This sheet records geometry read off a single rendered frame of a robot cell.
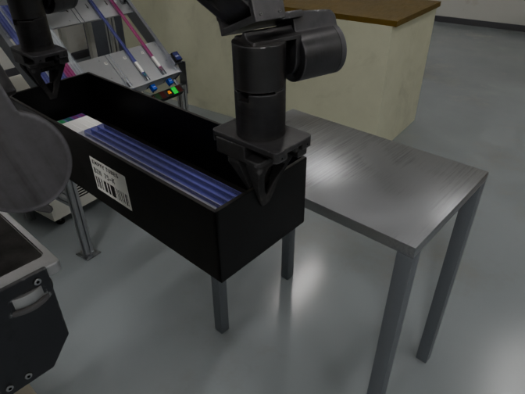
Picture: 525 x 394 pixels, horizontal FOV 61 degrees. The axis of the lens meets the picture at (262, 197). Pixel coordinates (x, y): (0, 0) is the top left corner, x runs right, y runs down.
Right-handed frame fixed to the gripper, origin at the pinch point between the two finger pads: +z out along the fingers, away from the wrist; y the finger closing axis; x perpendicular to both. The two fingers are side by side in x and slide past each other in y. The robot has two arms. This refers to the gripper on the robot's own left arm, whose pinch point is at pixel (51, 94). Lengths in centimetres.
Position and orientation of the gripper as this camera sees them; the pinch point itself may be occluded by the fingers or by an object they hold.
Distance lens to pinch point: 100.4
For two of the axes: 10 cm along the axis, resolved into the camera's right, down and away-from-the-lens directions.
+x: -6.7, 4.2, -6.1
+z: 0.1, 8.3, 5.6
